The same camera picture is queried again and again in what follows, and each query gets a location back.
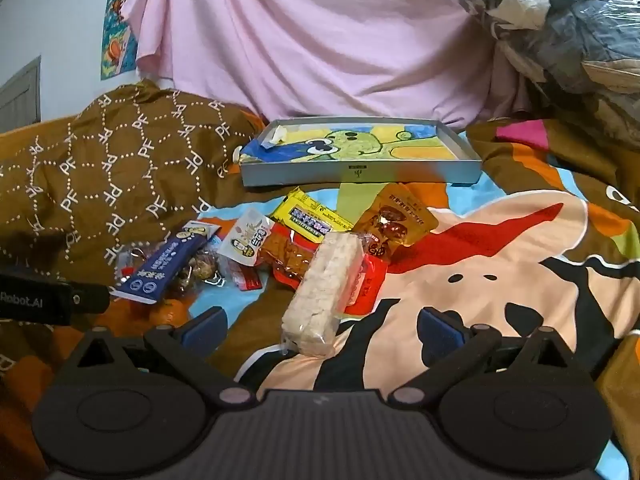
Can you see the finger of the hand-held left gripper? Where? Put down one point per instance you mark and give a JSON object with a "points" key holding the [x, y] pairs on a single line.
{"points": [[92, 299]]}

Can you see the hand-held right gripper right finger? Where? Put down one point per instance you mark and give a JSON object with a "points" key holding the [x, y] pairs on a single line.
{"points": [[440, 331]]}

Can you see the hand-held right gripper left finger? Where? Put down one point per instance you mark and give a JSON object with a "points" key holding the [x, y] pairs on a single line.
{"points": [[205, 331]]}

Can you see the clear packet of nuts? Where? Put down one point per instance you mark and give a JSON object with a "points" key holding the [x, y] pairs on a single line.
{"points": [[202, 267]]}

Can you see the dark blue snack packet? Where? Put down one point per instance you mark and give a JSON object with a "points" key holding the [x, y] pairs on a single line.
{"points": [[160, 267]]}

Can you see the white cartoon snack packet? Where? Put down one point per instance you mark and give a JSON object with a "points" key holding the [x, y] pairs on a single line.
{"points": [[245, 240]]}

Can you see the clear red-orange snack packet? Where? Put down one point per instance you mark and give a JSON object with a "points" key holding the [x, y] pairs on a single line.
{"points": [[287, 257]]}

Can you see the golden brown chestnut packet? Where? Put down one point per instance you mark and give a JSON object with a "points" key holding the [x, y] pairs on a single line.
{"points": [[395, 220]]}

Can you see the rice cracker bar packet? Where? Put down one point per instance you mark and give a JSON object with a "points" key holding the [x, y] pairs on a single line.
{"points": [[322, 290]]}

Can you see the yellow snack packet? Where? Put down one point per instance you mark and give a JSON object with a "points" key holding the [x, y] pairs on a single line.
{"points": [[305, 212]]}

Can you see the grey tray with cartoon drawing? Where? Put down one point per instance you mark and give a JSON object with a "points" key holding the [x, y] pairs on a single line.
{"points": [[360, 172]]}

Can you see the printed colourful blanket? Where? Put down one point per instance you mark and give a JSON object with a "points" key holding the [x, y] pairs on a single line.
{"points": [[500, 245]]}

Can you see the brown patterned pillow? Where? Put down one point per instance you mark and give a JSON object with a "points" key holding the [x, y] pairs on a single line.
{"points": [[125, 170]]}

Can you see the grey door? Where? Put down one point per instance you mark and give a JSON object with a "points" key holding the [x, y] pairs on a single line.
{"points": [[20, 95]]}

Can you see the pink sheet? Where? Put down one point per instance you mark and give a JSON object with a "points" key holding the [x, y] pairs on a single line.
{"points": [[325, 35]]}

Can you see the clear bag of clothes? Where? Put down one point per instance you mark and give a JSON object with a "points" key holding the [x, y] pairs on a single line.
{"points": [[565, 30]]}

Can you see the wall poster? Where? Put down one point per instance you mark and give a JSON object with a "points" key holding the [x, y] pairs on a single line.
{"points": [[116, 35]]}

